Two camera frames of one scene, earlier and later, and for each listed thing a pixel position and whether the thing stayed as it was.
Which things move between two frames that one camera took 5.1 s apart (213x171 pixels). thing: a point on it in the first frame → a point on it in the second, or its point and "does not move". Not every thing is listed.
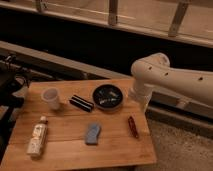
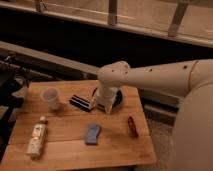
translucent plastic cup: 51,95 does not move
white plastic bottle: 38,137 does not move
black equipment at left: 10,72 does not move
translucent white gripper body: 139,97 → 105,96
